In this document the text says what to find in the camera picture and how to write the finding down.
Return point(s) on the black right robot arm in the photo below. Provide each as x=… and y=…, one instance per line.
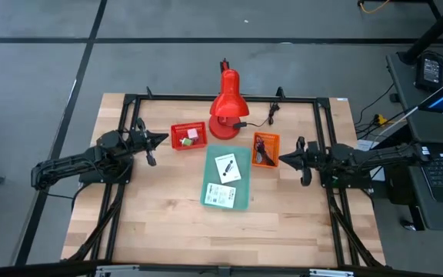
x=379, y=155

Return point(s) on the white paper sheet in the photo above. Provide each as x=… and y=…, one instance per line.
x=365, y=144

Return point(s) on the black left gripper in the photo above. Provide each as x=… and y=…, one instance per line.
x=137, y=140

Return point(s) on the orange plastic basket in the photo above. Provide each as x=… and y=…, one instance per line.
x=276, y=154

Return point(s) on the teal translucent plastic bin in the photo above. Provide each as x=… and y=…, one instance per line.
x=244, y=192

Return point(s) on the white box with barcode label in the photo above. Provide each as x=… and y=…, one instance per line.
x=220, y=195

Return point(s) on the black aluminium table frame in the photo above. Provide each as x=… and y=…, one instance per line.
x=175, y=98

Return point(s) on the red plastic basket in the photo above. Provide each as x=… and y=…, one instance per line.
x=202, y=132

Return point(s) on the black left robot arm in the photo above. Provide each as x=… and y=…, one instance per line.
x=71, y=161

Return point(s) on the white card with black print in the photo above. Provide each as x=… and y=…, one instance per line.
x=228, y=168

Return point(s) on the red desk lamp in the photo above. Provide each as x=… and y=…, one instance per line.
x=229, y=104

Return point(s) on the dark grey side desk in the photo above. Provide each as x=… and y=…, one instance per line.
x=402, y=81

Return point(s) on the black power adapter brick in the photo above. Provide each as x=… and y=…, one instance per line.
x=431, y=71

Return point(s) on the black crossbar with silver brackets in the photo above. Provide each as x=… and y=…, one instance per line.
x=14, y=272

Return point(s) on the yellow power plug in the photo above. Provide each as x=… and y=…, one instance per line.
x=378, y=119

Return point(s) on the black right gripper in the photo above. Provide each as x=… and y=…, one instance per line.
x=315, y=157

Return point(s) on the green and white charger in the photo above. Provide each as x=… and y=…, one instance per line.
x=186, y=142

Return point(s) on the black diagonal stand post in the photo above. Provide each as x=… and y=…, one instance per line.
x=437, y=29

